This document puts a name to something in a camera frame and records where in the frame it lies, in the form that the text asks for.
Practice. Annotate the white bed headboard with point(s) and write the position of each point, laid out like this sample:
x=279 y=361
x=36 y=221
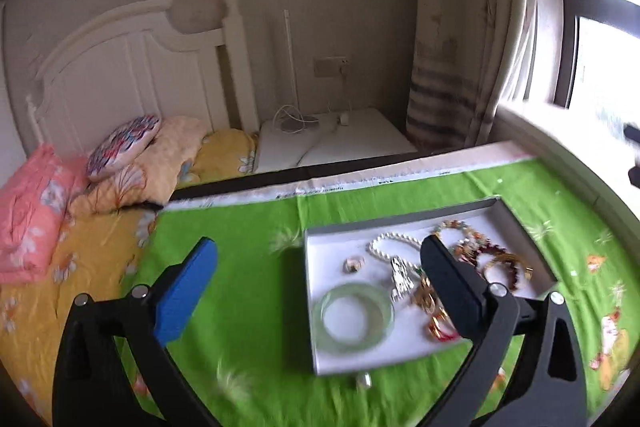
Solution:
x=125 y=72

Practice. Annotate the window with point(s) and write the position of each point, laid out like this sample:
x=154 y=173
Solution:
x=600 y=7

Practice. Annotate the gold bangle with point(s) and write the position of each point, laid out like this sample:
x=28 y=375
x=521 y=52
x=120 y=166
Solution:
x=505 y=259

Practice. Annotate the silver sparkly jewelry piece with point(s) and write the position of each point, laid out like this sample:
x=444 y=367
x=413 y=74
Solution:
x=402 y=277

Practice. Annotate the green printed cloth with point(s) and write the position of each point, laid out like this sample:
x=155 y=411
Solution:
x=250 y=257

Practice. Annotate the patterned round pillow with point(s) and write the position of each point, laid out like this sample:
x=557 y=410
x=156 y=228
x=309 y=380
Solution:
x=122 y=147

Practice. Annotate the striped beige curtain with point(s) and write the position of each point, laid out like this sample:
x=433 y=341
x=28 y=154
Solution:
x=450 y=32

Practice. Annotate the green jade bangle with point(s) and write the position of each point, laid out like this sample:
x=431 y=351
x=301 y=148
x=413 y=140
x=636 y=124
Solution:
x=325 y=322

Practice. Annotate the grey jewelry tray box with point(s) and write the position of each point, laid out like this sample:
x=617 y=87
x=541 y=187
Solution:
x=330 y=252

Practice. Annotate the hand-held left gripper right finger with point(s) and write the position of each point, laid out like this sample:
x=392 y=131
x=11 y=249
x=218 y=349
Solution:
x=450 y=287

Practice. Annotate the wall socket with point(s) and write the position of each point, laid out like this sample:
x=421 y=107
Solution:
x=330 y=66

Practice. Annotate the white nightstand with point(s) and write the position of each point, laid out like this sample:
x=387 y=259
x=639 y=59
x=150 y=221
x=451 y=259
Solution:
x=360 y=137

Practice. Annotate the white pole lamp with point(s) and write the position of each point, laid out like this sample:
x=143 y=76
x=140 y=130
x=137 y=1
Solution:
x=290 y=57

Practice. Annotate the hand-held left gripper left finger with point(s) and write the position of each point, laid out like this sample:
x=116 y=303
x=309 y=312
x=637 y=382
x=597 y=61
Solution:
x=187 y=287

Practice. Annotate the pink floral pillow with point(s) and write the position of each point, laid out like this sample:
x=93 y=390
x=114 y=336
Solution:
x=30 y=207

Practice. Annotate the yellow floral bedsheet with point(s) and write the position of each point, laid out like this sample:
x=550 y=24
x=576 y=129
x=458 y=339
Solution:
x=65 y=257

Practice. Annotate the red gold bangles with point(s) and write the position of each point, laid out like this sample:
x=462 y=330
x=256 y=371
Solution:
x=440 y=329

